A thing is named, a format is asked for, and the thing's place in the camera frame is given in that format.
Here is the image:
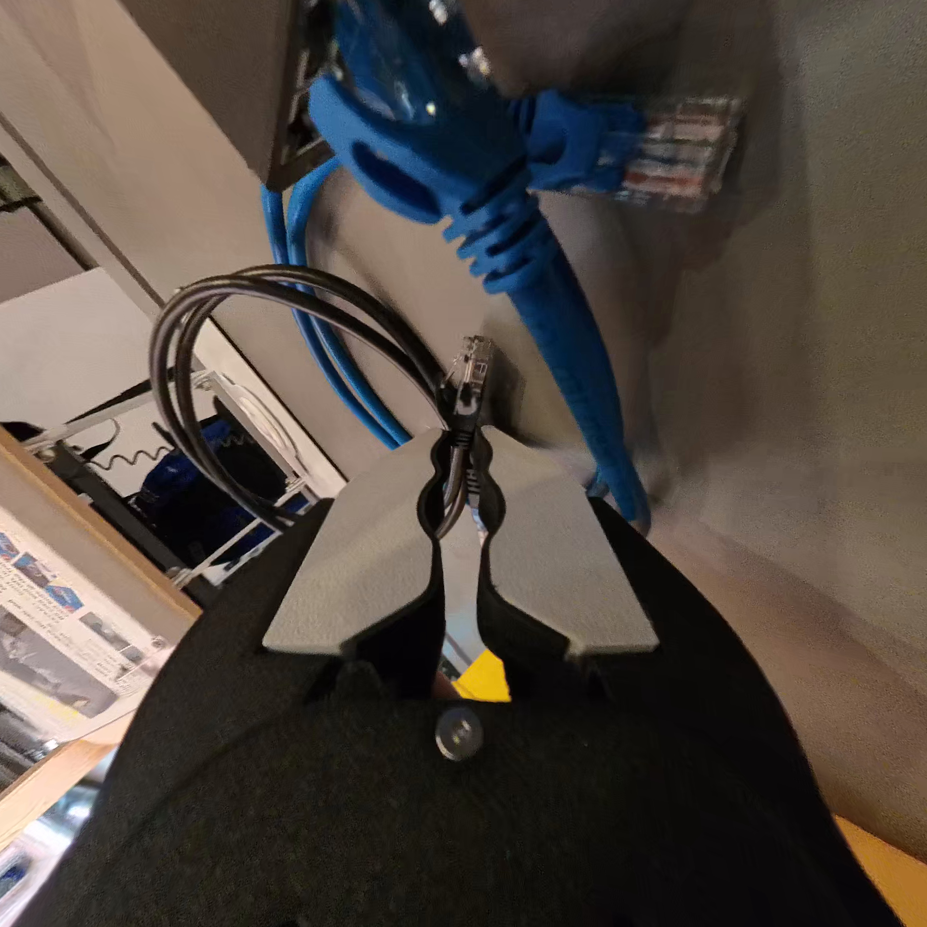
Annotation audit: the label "black network switch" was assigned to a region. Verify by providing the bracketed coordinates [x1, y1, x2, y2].
[119, 0, 341, 193]

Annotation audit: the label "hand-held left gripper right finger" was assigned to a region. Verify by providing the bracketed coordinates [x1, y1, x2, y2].
[474, 424, 660, 663]

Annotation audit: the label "coiled cord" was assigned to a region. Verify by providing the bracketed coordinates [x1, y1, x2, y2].
[80, 416, 175, 475]

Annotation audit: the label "wooden sign board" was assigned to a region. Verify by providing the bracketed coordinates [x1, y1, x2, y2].
[0, 427, 204, 852]

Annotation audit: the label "yellow stacked plastic bins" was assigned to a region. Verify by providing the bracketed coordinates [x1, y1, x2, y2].
[452, 648, 927, 927]

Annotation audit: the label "blue ethernet cable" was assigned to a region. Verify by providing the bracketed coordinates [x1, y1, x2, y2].
[261, 0, 743, 526]

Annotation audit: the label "white partition panel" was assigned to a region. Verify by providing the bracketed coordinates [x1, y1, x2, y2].
[0, 268, 218, 428]

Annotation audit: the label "white monitor stand base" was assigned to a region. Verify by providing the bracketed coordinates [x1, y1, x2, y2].
[192, 365, 320, 501]

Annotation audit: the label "printed instruction poster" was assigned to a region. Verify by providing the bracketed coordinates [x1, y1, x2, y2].
[0, 507, 175, 747]

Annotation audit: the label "black ethernet cable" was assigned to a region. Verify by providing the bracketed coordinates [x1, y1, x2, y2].
[148, 264, 497, 537]

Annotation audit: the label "black and blue chair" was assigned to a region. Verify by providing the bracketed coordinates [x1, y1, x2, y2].
[134, 416, 312, 573]

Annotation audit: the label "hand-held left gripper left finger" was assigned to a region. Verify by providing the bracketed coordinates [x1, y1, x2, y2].
[261, 427, 449, 659]

